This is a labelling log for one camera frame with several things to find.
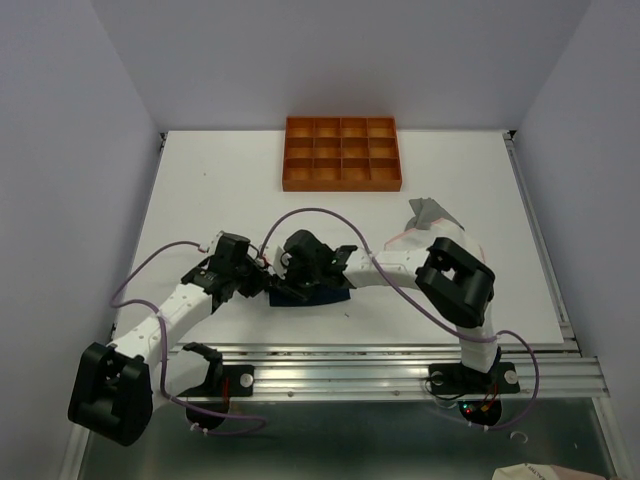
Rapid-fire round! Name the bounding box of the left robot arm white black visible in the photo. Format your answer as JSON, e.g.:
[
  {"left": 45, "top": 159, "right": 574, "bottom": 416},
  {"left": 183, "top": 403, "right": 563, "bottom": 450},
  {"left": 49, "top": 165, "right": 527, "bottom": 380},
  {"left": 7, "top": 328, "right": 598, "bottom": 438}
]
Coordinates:
[{"left": 67, "top": 233, "right": 269, "bottom": 446}]

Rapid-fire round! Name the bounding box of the white pink bag corner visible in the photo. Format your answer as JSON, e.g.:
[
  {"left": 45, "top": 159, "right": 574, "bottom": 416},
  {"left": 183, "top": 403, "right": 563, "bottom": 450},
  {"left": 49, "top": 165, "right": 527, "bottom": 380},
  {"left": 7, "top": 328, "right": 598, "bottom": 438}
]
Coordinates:
[{"left": 492, "top": 463, "right": 602, "bottom": 480}]

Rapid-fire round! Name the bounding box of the white pink grey underwear pile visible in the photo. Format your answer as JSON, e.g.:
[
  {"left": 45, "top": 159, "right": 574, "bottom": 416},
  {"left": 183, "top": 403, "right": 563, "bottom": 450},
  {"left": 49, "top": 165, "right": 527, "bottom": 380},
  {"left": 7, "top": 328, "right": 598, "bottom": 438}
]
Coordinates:
[{"left": 384, "top": 197, "right": 486, "bottom": 263}]

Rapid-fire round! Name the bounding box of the navy blue underwear white trim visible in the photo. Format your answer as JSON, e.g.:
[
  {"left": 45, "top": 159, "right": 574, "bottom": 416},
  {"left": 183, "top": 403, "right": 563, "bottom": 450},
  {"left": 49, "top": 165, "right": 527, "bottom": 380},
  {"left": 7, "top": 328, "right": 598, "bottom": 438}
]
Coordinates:
[{"left": 267, "top": 286, "right": 351, "bottom": 308}]

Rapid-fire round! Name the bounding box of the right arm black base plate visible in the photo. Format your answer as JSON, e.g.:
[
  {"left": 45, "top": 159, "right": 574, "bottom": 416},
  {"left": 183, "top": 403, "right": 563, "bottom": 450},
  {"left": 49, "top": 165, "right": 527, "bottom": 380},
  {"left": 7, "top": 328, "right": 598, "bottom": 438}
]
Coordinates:
[{"left": 427, "top": 362, "right": 521, "bottom": 396}]

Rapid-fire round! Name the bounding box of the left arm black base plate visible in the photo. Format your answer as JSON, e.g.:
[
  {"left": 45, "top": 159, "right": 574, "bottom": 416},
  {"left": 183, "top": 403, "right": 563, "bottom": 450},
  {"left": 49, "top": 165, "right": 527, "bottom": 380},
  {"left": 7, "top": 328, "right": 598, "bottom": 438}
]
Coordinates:
[{"left": 178, "top": 364, "right": 255, "bottom": 399}]

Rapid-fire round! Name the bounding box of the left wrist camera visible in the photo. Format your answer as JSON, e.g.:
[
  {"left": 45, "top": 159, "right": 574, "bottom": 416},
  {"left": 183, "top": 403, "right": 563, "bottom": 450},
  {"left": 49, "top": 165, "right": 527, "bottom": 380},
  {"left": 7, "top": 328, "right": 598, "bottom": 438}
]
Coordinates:
[{"left": 198, "top": 230, "right": 225, "bottom": 256}]

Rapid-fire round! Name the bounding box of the aluminium rail frame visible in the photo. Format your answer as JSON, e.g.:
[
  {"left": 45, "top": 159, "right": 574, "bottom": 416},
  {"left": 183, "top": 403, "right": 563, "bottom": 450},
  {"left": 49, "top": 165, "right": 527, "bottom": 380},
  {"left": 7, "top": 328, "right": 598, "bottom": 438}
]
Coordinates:
[{"left": 81, "top": 131, "right": 615, "bottom": 479}]

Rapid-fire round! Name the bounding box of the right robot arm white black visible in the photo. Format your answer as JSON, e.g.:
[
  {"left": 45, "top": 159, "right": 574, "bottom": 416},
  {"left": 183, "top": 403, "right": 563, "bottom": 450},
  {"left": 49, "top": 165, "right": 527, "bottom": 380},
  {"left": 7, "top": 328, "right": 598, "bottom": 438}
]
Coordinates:
[{"left": 267, "top": 230, "right": 498, "bottom": 390}]

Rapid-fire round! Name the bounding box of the orange compartment tray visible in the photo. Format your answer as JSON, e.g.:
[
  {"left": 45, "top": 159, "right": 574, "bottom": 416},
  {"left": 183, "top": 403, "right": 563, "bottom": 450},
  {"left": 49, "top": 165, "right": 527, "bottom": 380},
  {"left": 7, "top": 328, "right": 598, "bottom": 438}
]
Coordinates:
[{"left": 282, "top": 116, "right": 403, "bottom": 192}]

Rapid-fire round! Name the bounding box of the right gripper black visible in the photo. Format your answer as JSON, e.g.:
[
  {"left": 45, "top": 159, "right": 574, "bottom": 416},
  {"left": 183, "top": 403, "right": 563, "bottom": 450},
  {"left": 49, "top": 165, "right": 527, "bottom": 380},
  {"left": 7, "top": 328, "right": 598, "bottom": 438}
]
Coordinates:
[{"left": 271, "top": 256, "right": 320, "bottom": 303}]

